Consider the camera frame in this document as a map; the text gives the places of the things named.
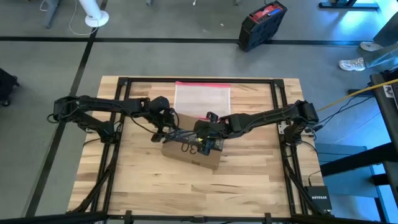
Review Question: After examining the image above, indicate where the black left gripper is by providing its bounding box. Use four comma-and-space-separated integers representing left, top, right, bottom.
150, 108, 182, 144

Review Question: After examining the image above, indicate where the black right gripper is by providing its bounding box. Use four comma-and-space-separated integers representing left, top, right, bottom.
194, 119, 225, 156

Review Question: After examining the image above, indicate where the black printed packing tape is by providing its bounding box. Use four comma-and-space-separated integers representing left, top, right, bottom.
164, 128, 225, 156

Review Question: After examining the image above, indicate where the brown cardboard shipping box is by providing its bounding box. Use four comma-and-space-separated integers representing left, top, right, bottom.
160, 113, 225, 170

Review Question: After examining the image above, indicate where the white pouch with pink edges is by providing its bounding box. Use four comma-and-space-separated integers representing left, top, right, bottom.
173, 81, 232, 121

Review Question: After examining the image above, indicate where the black and red tool case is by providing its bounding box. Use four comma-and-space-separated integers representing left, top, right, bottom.
238, 0, 288, 53

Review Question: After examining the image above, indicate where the black rig beam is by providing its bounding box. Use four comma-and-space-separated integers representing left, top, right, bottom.
0, 212, 398, 224

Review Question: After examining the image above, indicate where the black wheeled cart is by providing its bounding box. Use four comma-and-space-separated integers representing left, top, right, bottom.
0, 68, 20, 108

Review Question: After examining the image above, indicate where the grey desk leg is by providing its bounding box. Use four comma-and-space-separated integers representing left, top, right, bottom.
45, 0, 62, 30

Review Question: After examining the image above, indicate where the black desk foot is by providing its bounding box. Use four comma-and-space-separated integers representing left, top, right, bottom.
317, 0, 379, 9

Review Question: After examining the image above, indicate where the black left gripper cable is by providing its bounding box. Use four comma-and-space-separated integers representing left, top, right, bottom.
129, 114, 158, 136

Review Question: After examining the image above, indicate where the black Netgear network switch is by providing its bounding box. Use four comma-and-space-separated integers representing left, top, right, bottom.
303, 185, 333, 211

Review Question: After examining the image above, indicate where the white pedestal stand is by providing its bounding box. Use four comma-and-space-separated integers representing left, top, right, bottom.
77, 0, 110, 29

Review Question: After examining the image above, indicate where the white floor cable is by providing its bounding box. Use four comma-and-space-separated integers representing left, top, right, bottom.
39, 0, 98, 36

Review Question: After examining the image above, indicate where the yellow cable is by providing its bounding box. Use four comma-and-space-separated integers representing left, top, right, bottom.
316, 77, 398, 113

